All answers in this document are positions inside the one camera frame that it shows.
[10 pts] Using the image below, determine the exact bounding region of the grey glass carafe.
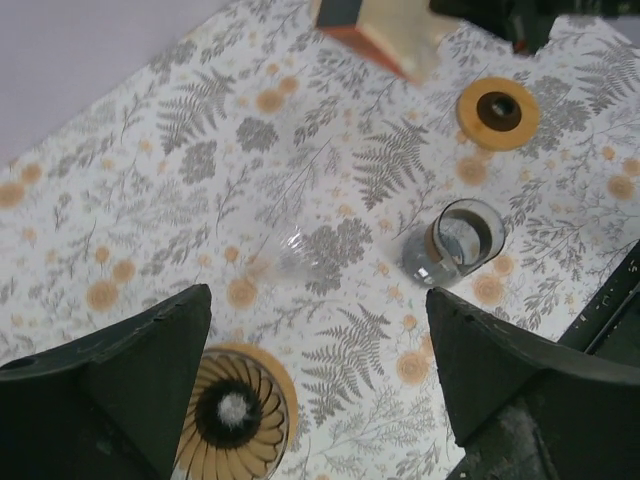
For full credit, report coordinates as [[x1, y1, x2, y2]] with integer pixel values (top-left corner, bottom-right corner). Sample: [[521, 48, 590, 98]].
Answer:
[[401, 198, 506, 289]]

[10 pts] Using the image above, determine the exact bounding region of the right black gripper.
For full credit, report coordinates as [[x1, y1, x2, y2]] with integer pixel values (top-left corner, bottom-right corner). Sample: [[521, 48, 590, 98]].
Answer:
[[429, 0, 639, 55]]

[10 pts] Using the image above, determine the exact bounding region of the orange coffee filter pack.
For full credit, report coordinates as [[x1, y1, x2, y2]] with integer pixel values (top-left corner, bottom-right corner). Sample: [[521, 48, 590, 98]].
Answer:
[[310, 0, 461, 85]]

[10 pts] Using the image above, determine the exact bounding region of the clear glass dripper cone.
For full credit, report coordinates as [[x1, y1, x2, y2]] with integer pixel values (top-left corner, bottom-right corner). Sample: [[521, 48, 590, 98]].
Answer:
[[245, 222, 315, 284]]

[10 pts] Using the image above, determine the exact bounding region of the floral tablecloth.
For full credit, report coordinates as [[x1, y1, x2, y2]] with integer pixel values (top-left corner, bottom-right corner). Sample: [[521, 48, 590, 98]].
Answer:
[[1, 1, 639, 479]]

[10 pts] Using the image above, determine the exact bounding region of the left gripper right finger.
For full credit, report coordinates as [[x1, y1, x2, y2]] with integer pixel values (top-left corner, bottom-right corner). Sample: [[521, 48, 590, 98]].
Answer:
[[426, 288, 639, 479]]

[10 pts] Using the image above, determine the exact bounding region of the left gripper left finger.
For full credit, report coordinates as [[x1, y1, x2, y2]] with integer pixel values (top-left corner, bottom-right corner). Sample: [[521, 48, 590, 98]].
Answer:
[[1, 284, 212, 479]]

